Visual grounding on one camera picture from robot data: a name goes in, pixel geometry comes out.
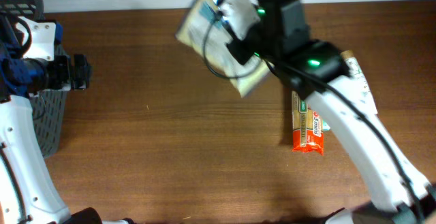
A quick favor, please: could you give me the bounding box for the white Pantene tube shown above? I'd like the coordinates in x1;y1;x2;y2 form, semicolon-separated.
341;50;378;114

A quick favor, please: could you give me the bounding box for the large cream wipes bag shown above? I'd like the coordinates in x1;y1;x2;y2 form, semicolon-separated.
175;0;269;97

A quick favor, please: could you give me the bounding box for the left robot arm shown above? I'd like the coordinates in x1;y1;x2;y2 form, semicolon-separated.
1;12;102;223

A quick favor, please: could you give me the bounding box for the grey plastic mesh basket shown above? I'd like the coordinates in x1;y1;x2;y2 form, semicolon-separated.
1;0;67;159

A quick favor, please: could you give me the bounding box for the white barcode scanner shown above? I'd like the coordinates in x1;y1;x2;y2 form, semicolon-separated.
213;0;228;22

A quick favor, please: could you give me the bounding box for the San Remo spaghetti pack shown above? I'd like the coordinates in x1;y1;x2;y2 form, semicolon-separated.
292;91;324;155

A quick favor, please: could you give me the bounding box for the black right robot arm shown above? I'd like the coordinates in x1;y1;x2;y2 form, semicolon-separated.
217;0;435;223

